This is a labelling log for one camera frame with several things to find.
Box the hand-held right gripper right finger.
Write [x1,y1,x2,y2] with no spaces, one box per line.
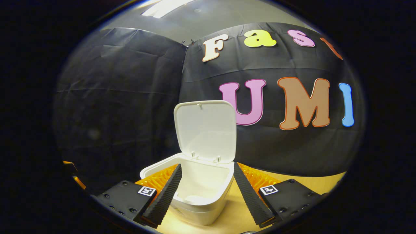
[233,162,327,228]

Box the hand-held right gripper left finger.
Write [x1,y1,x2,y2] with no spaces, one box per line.
[92,163,183,228]

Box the white desktop garbage bin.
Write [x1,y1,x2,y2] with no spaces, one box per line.
[140,100,237,226]

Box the wooden desktop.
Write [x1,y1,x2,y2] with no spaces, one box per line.
[156,171,346,234]

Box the black backdrop cloth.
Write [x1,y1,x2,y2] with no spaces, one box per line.
[53,22,366,195]

